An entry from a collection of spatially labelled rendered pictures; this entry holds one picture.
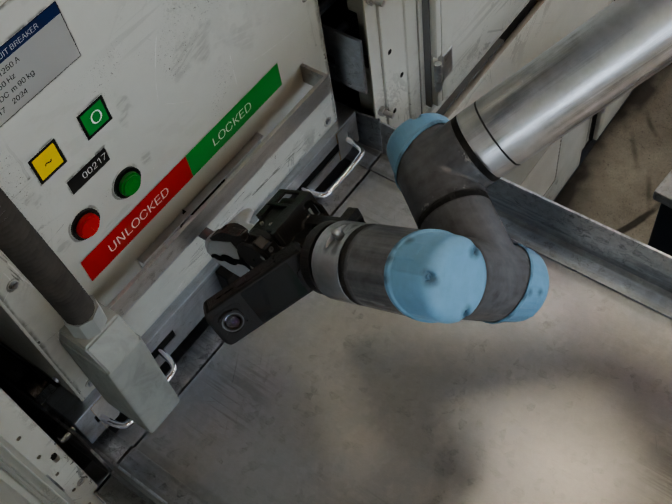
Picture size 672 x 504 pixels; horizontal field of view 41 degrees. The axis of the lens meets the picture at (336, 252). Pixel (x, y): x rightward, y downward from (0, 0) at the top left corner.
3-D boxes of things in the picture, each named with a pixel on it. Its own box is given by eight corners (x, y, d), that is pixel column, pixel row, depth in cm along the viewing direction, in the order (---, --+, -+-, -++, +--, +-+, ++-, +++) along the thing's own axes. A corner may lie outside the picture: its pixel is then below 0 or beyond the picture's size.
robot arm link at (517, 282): (520, 202, 88) (444, 185, 80) (570, 297, 82) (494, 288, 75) (467, 248, 92) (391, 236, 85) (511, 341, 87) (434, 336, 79)
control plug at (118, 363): (183, 400, 96) (134, 321, 81) (152, 436, 94) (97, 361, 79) (131, 365, 99) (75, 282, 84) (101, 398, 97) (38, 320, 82)
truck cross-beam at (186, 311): (359, 139, 125) (355, 110, 120) (92, 444, 104) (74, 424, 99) (331, 126, 127) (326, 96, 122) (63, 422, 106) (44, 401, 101)
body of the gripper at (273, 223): (311, 238, 97) (387, 249, 87) (262, 295, 93) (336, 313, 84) (274, 186, 93) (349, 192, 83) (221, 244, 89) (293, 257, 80)
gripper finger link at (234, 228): (236, 248, 96) (284, 257, 89) (226, 260, 95) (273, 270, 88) (212, 217, 93) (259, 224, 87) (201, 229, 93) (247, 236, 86)
